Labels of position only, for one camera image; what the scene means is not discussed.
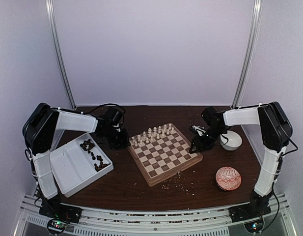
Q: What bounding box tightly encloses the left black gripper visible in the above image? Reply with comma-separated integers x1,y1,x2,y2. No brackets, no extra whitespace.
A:
102,127,131,149

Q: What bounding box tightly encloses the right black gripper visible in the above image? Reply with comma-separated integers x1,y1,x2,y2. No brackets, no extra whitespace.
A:
189,126,225,154

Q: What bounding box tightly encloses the wooden chess board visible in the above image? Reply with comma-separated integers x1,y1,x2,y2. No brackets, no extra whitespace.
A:
128,125,203,187

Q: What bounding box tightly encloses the white plastic divided tray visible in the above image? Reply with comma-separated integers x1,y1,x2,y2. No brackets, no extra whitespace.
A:
50,133,114,198

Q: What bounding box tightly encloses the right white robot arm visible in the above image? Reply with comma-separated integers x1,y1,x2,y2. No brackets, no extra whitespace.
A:
189,101,293,217

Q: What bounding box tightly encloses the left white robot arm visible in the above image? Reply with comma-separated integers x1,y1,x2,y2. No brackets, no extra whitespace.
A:
22,103,129,200

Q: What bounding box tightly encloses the dark chess pieces upper pile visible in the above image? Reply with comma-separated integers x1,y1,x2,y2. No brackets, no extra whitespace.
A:
80,139,95,154

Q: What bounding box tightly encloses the dark chess pieces pile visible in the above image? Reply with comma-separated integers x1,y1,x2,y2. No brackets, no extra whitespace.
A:
90,152,109,172
80,139,95,154

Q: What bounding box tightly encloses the dark chess pieces lower pile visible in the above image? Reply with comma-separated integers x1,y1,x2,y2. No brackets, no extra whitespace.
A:
90,152,109,172

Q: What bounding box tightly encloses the white chess pieces group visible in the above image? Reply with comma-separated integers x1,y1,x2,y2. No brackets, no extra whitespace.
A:
129,123,177,147

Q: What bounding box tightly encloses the white ceramic bowl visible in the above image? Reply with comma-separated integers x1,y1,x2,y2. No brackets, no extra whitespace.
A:
220,130,242,151

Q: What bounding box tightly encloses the red patterned bowl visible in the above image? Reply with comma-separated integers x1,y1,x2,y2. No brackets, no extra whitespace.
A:
215,166,242,191

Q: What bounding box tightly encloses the right wrist camera with cable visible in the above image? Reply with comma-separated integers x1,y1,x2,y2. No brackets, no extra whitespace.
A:
189,125,206,136

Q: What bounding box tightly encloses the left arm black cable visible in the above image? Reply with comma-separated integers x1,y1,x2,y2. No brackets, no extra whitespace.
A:
87,103,127,128

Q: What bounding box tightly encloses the aluminium front rail frame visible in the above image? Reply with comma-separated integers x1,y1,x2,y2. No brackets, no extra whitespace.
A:
12,194,298,236

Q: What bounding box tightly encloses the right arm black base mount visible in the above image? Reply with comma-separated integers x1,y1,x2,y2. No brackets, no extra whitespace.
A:
228,203,272,223

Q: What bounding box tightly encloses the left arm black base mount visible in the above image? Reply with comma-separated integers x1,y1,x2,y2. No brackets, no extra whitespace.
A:
39,204,82,223

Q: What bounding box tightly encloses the left aluminium corner post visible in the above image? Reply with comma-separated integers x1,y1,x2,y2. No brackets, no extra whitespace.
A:
45,0,77,110

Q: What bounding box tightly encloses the aluminium corner post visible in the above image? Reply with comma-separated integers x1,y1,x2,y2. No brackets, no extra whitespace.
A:
45,0,77,110
231,0,263,108

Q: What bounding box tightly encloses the right aluminium corner post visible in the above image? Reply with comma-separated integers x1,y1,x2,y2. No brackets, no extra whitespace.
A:
231,0,263,108

